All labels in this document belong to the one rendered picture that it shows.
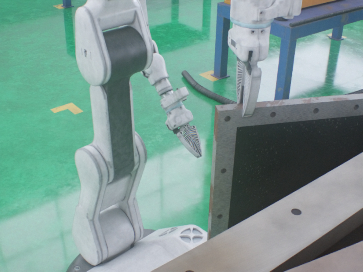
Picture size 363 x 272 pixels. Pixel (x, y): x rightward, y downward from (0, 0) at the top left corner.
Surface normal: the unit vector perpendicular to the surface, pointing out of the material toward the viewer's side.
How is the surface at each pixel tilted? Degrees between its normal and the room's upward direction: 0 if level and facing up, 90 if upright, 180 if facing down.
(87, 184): 90
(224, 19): 90
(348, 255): 0
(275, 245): 0
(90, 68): 89
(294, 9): 90
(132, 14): 101
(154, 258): 0
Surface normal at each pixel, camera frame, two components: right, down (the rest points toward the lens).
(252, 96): 0.21, 0.68
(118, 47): 0.57, -0.22
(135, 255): -0.22, -0.94
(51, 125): 0.03, -0.86
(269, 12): 0.69, 0.38
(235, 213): 0.22, 0.50
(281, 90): -0.77, 0.31
